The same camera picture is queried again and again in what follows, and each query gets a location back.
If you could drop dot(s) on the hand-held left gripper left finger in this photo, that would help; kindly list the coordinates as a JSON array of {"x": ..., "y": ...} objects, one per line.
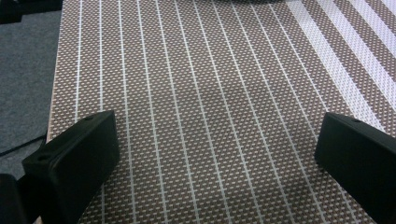
[{"x": 71, "y": 165}]

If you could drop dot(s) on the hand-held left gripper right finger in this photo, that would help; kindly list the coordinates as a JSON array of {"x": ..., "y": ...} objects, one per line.
[{"x": 361, "y": 161}]

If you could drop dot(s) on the brown woven striped mat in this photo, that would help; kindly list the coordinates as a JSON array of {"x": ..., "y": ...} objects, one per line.
[{"x": 218, "y": 93}]

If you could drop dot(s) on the black object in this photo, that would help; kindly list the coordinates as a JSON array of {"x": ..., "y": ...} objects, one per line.
[{"x": 25, "y": 7}]

